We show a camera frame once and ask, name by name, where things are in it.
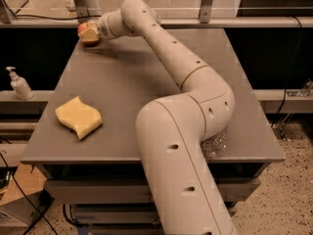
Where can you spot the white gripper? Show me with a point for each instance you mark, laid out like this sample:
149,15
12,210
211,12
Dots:
104,28

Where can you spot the red apple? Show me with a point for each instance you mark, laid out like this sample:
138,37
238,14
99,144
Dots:
82,25

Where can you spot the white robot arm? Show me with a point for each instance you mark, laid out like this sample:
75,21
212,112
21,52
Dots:
170,129

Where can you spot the yellow wavy sponge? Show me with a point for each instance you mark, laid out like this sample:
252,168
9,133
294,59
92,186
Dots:
81,118

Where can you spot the white pump dispenser bottle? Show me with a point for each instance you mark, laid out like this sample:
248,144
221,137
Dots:
20,85

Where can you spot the grey drawer cabinet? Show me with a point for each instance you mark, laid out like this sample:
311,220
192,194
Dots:
102,176

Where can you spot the cardboard box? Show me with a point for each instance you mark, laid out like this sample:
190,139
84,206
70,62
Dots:
18,202

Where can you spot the clear plastic water bottle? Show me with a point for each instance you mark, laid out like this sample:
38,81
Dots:
214,146

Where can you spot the grey metal frame rail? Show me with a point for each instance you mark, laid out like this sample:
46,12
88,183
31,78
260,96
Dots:
173,13

